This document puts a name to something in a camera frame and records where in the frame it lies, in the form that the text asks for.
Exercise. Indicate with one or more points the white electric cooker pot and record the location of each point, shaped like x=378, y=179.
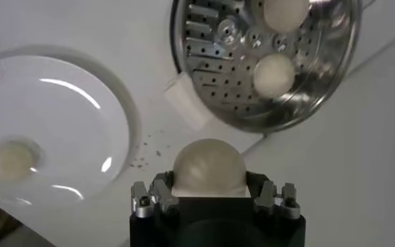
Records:
x=187, y=100

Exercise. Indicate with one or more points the stainless steel steamer basket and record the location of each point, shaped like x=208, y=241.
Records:
x=217, y=60

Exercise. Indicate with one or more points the white round plate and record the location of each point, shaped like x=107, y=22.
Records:
x=66, y=127

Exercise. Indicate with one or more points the white steamed baozi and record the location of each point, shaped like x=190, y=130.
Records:
x=286, y=13
x=273, y=75
x=7, y=161
x=209, y=168

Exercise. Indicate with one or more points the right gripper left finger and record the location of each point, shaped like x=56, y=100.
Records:
x=163, y=194

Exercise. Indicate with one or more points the scattered dark crumbs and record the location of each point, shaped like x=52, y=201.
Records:
x=158, y=153

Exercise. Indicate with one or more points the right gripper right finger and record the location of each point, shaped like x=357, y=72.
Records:
x=266, y=196

